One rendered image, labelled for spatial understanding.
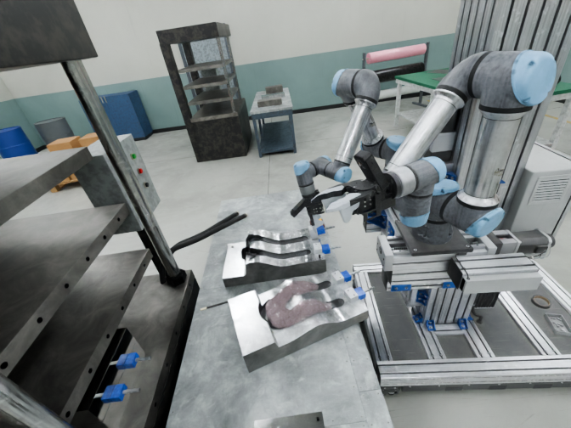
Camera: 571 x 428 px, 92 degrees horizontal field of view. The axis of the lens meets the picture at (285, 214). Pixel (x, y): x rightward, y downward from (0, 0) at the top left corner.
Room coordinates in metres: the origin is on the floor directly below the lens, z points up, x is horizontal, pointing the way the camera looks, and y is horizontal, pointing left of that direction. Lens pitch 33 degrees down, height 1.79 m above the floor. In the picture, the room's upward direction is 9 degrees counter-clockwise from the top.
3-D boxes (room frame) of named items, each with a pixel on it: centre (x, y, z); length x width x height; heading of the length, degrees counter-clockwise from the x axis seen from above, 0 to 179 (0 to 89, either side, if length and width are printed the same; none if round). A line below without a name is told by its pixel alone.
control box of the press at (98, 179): (1.30, 0.79, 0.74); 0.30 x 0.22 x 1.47; 179
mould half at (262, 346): (0.72, 0.01, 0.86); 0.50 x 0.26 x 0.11; 107
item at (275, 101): (5.61, -0.08, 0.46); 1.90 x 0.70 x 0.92; 177
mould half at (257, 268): (1.08, 0.09, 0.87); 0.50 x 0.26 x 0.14; 89
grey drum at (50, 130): (6.47, 4.73, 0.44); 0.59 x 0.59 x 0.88
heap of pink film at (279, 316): (0.73, 0.01, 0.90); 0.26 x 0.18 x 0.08; 107
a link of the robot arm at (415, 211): (0.65, -0.36, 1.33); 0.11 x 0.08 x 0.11; 19
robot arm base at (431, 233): (0.85, -0.58, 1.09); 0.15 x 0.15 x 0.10
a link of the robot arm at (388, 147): (1.35, -0.63, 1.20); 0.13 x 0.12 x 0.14; 32
